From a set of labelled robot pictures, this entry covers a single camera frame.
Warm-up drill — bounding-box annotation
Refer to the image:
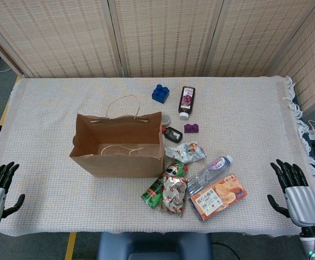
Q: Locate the right black grey robot hand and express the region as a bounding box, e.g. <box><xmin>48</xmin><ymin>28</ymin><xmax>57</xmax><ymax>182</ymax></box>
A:
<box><xmin>267</xmin><ymin>159</ymin><xmax>315</xmax><ymax>228</ymax></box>

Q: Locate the blue orange cookie box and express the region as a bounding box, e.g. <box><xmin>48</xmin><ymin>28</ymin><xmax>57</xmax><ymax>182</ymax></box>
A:
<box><xmin>189</xmin><ymin>173</ymin><xmax>248</xmax><ymax>222</ymax></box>

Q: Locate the clear plastic water bottle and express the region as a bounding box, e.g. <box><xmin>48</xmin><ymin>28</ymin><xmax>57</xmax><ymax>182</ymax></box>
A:
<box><xmin>186</xmin><ymin>154</ymin><xmax>233</xmax><ymax>196</ymax></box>

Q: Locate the red silver snack packet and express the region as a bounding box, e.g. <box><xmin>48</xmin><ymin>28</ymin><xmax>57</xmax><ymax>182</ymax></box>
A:
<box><xmin>158</xmin><ymin>175</ymin><xmax>188</xmax><ymax>217</ymax></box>

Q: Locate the silver snack pouch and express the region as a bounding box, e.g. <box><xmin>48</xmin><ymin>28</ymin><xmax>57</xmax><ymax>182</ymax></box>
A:
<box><xmin>164</xmin><ymin>142</ymin><xmax>208</xmax><ymax>165</ymax></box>

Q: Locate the green chips can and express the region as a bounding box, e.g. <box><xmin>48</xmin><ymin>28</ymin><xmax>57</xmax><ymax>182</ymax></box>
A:
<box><xmin>142</xmin><ymin>161</ymin><xmax>189</xmax><ymax>209</ymax></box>

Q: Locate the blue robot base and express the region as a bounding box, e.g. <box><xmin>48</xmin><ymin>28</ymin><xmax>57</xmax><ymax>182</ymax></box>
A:
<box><xmin>97</xmin><ymin>232</ymin><xmax>213</xmax><ymax>260</ymax></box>

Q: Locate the brown paper bag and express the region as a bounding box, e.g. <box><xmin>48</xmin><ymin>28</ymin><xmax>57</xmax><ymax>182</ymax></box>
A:
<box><xmin>69</xmin><ymin>94</ymin><xmax>165</xmax><ymax>179</ymax></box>

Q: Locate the dark grape juice bottle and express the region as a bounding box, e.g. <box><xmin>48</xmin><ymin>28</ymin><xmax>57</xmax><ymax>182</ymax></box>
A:
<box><xmin>178</xmin><ymin>86</ymin><xmax>197</xmax><ymax>120</ymax></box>

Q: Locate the white woven tablecloth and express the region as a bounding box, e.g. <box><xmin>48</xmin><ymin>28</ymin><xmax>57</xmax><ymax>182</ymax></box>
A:
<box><xmin>0</xmin><ymin>75</ymin><xmax>315</xmax><ymax>239</ymax></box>

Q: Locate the purple building block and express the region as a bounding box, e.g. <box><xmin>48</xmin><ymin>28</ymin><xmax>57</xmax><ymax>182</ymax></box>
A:
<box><xmin>184</xmin><ymin>123</ymin><xmax>201</xmax><ymax>134</ymax></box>

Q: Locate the small black device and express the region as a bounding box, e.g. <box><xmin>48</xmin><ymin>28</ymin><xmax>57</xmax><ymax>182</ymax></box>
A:
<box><xmin>163</xmin><ymin>126</ymin><xmax>184</xmax><ymax>143</ymax></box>

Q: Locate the blue building block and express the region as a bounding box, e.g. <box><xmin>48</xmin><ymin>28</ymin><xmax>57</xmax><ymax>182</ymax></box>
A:
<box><xmin>151</xmin><ymin>84</ymin><xmax>170</xmax><ymax>104</ymax></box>

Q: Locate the bamboo folding screen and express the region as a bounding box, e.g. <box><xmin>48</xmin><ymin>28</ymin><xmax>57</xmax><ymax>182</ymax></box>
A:
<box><xmin>0</xmin><ymin>0</ymin><xmax>315</xmax><ymax>112</ymax></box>

